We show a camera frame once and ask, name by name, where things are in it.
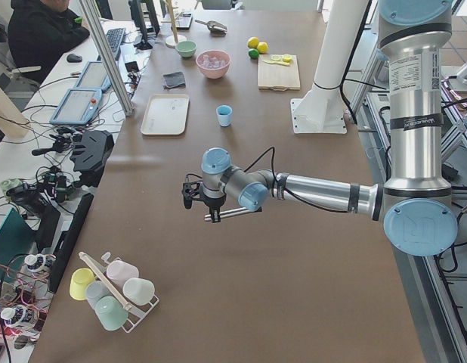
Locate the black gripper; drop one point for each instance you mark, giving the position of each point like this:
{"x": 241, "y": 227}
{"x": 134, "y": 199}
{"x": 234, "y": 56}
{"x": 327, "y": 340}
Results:
{"x": 211, "y": 200}

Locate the steel muddler black tip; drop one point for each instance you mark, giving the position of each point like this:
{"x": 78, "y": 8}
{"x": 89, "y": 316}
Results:
{"x": 229, "y": 213}

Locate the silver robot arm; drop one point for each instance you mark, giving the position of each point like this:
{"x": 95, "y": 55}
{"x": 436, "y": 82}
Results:
{"x": 410, "y": 33}

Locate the light blue plastic cup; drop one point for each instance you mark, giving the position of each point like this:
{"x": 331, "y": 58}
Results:
{"x": 224, "y": 115}

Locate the white cup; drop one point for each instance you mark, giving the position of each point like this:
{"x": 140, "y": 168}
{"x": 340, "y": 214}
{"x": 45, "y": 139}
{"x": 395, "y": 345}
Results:
{"x": 140, "y": 291}

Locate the pink cup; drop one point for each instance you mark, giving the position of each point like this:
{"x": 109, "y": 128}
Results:
{"x": 119, "y": 272}

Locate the grey blue cup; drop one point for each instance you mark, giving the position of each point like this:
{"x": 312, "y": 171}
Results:
{"x": 95, "y": 291}

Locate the mint green cup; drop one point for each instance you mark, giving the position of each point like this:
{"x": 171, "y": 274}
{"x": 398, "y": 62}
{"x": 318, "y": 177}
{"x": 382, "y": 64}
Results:
{"x": 110, "y": 313}

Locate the pink bowl of ice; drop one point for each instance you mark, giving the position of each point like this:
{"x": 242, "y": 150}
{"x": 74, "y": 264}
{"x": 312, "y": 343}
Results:
{"x": 213, "y": 64}

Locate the yellow cup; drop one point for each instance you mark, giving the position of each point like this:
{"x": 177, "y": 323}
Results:
{"x": 80, "y": 280}

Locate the grey folded cloth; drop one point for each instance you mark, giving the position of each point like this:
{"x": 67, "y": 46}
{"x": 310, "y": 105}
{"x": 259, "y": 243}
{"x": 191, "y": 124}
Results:
{"x": 174, "y": 80}

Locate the black angular device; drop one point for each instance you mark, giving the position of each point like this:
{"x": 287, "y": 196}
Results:
{"x": 90, "y": 155}

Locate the wooden cutting board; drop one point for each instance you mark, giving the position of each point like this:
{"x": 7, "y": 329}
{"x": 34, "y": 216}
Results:
{"x": 276, "y": 77}

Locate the green lime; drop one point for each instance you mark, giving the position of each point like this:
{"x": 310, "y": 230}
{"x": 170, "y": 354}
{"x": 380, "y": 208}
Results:
{"x": 253, "y": 53}

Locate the yellow plastic knife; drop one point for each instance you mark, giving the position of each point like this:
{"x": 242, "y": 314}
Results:
{"x": 277, "y": 62}

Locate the green ceramic bowl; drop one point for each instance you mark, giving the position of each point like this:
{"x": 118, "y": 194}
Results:
{"x": 186, "y": 48}

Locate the lemon slice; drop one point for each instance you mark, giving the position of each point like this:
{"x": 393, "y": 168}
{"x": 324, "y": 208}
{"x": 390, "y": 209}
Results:
{"x": 277, "y": 58}

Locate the half lemon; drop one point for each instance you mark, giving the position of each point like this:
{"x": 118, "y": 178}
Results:
{"x": 287, "y": 58}

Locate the whole yellow lemon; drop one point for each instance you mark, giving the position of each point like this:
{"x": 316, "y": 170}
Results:
{"x": 262, "y": 48}

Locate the near blue teach pendant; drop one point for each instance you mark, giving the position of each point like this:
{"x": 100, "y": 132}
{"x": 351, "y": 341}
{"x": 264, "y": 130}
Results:
{"x": 78, "y": 107}

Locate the blue teach pendant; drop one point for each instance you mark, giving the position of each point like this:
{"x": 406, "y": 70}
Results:
{"x": 78, "y": 107}
{"x": 94, "y": 75}

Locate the wooden stand round base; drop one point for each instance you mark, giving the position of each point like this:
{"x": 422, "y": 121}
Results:
{"x": 175, "y": 38}

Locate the far blue teach pendant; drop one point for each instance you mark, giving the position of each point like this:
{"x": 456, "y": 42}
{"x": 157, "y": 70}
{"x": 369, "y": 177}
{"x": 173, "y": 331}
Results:
{"x": 94, "y": 75}

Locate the metal scoop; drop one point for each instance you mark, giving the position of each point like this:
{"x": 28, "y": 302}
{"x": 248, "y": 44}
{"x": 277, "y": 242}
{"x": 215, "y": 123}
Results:
{"x": 213, "y": 26}

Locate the black keyboard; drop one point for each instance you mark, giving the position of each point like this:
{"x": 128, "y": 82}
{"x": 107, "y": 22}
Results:
{"x": 115, "y": 39}

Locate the black computer mouse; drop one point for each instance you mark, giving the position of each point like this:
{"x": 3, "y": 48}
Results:
{"x": 74, "y": 58}

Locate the person in black jacket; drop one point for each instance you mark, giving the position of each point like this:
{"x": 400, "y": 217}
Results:
{"x": 40, "y": 32}

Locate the white wire cup rack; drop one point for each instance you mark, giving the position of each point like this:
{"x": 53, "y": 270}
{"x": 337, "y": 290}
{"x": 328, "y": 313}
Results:
{"x": 136, "y": 314}

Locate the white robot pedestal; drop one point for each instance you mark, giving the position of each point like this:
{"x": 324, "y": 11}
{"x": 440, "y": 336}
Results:
{"x": 322, "y": 109}

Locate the aluminium frame post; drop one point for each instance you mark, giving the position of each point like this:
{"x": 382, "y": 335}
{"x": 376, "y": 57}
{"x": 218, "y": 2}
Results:
{"x": 109, "y": 62}

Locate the aluminium frame rack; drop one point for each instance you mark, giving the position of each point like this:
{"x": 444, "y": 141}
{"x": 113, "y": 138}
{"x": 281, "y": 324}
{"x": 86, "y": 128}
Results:
{"x": 419, "y": 127}

